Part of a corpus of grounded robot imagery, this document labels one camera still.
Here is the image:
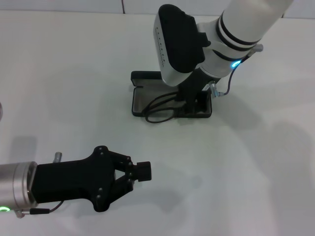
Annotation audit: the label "gripper cable with plugs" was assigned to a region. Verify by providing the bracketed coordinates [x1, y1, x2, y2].
[14, 151, 66, 218]
[208, 44, 264, 97]

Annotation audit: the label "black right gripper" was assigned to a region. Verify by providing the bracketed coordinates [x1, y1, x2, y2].
[176, 68, 222, 115]

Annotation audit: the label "left gripper cable with plugs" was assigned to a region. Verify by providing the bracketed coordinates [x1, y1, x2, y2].
[14, 151, 66, 218]

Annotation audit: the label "black thin-framed glasses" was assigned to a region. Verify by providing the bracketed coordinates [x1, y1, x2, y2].
[142, 91, 212, 123]

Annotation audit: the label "black glasses case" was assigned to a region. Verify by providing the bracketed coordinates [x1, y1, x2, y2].
[130, 70, 213, 118]

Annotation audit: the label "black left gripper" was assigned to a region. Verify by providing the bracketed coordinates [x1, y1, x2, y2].
[31, 146, 152, 212]

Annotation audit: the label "right gripper cable with plugs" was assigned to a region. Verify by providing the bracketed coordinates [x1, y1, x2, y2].
[208, 44, 264, 97]

